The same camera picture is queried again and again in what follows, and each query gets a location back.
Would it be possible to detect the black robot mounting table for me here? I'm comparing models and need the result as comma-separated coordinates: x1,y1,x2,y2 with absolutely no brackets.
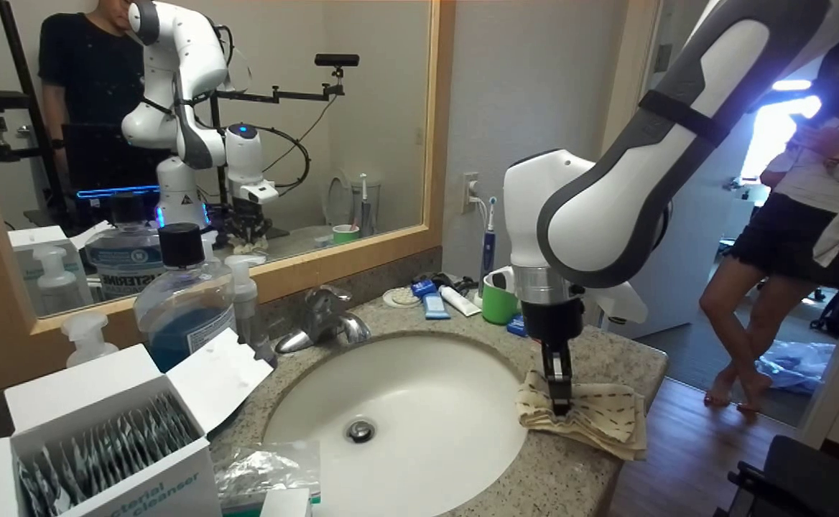
712,435,839,517

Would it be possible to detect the small clear pump bottle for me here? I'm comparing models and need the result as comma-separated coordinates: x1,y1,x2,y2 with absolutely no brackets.
221,250,270,353

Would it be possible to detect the chrome sink faucet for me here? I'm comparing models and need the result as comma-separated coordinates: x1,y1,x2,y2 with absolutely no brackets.
274,283,375,359

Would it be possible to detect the wood framed wall mirror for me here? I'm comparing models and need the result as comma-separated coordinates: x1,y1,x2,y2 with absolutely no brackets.
0,0,461,339

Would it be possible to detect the blue white flat packet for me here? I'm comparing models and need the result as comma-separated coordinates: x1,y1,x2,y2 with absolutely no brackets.
409,276,455,323

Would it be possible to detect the blue mouthwash bottle black cap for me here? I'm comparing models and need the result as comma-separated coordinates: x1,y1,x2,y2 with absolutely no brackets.
132,222,241,377

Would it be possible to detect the electric toothbrush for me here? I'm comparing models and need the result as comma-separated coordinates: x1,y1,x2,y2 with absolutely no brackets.
481,195,503,283

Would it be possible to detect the white toothpaste tube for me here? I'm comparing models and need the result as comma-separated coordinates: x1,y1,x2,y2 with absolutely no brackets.
437,283,484,323

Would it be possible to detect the clear soap dispenser bottle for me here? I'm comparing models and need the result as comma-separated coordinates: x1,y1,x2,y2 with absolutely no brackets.
59,313,122,367

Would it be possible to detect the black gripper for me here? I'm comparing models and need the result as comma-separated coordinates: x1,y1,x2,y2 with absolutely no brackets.
520,296,593,419

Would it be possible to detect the green cup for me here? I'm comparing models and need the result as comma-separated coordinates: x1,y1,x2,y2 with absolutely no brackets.
477,265,524,332

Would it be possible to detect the white wall power outlet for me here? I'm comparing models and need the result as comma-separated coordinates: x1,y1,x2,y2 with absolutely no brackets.
461,169,488,220

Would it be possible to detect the clear plastic bag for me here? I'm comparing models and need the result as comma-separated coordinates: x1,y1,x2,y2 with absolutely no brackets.
211,438,329,517

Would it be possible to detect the open white box of picks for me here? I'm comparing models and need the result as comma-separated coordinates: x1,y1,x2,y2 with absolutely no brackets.
0,327,280,517

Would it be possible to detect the small blue packet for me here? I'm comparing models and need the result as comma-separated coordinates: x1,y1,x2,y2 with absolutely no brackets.
503,313,536,343

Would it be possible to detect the cream towel with dashed stripes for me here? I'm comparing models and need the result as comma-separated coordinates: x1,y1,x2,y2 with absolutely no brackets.
514,366,652,465

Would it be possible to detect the person in white top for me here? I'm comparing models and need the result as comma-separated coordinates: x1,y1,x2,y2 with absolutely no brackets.
698,37,839,422

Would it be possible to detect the white oval sink basin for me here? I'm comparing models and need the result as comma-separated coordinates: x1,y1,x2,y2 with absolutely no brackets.
263,332,531,517

